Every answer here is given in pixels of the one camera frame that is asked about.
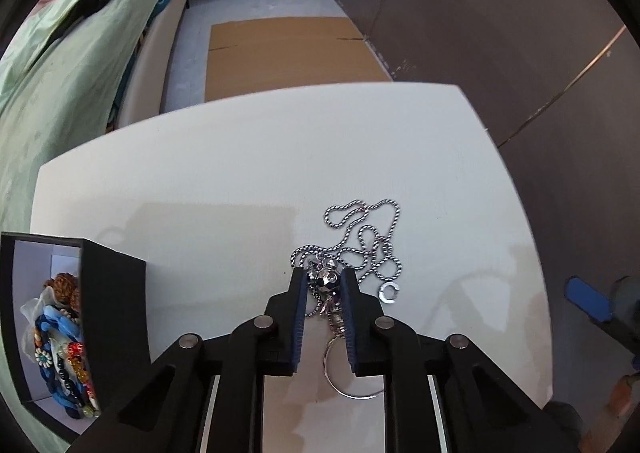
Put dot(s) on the dark brown wardrobe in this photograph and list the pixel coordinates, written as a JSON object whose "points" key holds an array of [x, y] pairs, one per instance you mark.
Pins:
{"points": [[500, 33]]}

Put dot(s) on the person's right hand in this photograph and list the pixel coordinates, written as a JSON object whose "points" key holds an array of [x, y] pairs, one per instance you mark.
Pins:
{"points": [[620, 395]]}

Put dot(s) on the white bed base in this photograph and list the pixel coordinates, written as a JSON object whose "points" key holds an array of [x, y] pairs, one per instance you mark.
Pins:
{"points": [[150, 68]]}

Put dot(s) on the light green duvet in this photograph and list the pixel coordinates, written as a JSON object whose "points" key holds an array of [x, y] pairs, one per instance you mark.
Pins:
{"points": [[90, 18]]}

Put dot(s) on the flattened cardboard sheet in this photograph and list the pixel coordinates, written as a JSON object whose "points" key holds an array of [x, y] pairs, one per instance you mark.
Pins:
{"points": [[290, 58]]}

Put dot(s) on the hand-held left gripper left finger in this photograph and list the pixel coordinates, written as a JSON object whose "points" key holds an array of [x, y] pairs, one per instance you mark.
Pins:
{"points": [[298, 318]]}

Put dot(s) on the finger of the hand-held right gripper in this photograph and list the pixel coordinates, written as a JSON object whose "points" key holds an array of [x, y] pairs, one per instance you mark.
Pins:
{"points": [[587, 299]]}

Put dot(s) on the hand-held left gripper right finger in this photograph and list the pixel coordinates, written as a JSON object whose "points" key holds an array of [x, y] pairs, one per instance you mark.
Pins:
{"points": [[351, 323]]}

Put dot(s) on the black jewelry box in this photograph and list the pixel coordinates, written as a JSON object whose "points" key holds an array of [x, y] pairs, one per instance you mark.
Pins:
{"points": [[112, 293]]}

